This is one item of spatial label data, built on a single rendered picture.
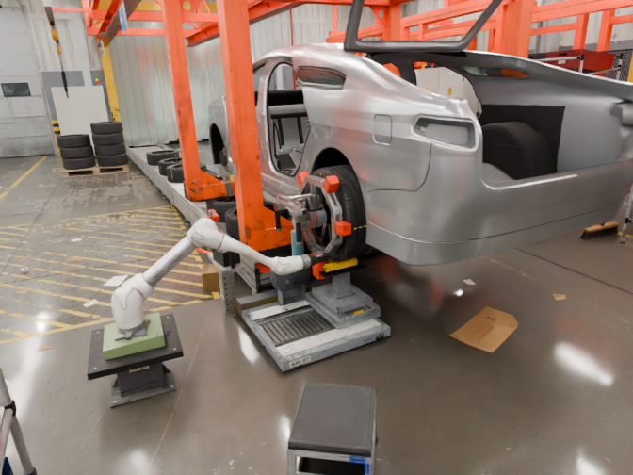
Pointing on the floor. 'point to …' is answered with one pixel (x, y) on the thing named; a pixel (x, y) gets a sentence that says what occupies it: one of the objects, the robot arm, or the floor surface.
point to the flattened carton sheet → (487, 329)
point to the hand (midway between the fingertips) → (335, 254)
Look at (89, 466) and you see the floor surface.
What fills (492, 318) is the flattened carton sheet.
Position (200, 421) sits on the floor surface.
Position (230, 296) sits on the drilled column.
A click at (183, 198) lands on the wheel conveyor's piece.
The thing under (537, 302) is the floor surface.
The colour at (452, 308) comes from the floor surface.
